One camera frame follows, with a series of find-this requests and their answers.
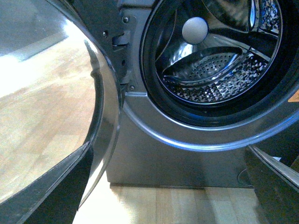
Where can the round washing machine door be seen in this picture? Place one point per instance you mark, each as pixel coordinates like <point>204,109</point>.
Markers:
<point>57,92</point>

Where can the grey front-load washing machine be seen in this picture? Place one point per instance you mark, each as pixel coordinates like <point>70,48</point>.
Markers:
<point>200,80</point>

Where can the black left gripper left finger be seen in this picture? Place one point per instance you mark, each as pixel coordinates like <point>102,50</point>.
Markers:
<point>54,197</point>

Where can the orange warning sticker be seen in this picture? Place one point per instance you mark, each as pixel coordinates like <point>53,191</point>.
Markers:
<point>294,98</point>

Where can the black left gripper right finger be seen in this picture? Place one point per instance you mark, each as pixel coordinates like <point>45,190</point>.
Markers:
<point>276,185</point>

